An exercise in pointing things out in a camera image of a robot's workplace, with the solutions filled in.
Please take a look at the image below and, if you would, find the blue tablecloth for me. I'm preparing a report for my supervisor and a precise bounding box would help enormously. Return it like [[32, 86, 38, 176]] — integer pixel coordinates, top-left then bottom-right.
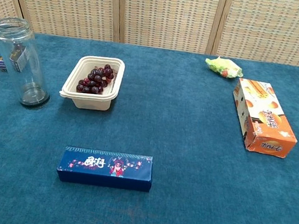
[[0, 21, 299, 224]]

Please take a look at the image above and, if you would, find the clear glass jar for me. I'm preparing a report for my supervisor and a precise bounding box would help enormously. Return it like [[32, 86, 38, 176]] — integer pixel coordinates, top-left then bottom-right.
[[0, 15, 61, 112]]

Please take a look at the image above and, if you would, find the bunch of dark red grapes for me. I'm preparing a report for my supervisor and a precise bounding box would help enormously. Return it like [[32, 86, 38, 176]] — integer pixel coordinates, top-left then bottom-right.
[[75, 60, 117, 98]]

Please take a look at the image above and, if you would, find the beige plastic food container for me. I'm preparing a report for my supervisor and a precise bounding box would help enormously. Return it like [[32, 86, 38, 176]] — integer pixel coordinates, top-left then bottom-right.
[[56, 50, 127, 115]]

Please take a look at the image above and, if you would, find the small blue white box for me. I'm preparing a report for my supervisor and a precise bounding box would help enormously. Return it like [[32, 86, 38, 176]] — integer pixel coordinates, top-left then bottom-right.
[[0, 41, 31, 75]]

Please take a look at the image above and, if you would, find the orange snack box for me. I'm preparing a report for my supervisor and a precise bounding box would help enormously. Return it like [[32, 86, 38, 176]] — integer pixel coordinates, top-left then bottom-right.
[[224, 76, 299, 161]]

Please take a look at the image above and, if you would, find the green snack packet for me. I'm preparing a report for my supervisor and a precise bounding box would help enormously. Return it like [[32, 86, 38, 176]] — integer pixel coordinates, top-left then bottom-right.
[[202, 54, 246, 81]]

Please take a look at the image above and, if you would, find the dark blue printed long box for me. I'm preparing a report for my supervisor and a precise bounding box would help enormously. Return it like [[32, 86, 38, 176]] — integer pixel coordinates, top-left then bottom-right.
[[55, 142, 157, 196]]

